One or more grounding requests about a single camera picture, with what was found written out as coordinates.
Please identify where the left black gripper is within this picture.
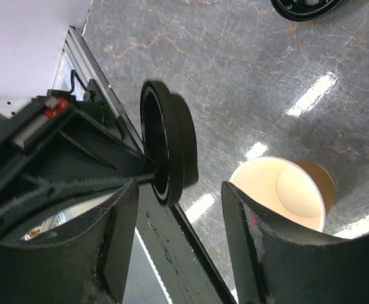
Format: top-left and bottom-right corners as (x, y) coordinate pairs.
(0, 94), (157, 203)

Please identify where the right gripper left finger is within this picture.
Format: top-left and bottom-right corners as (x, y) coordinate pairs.
(0, 181), (139, 303)

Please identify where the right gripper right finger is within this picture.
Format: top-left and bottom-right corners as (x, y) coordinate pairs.
(221, 182), (369, 303)

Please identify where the single brown paper cup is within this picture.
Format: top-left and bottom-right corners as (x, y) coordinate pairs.
(229, 156), (336, 232)

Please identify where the black plastic cup lid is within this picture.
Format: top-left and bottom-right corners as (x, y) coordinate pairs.
(140, 80), (199, 206)

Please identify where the black cup lid on table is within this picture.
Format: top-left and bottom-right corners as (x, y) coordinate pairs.
(270, 0), (342, 22)

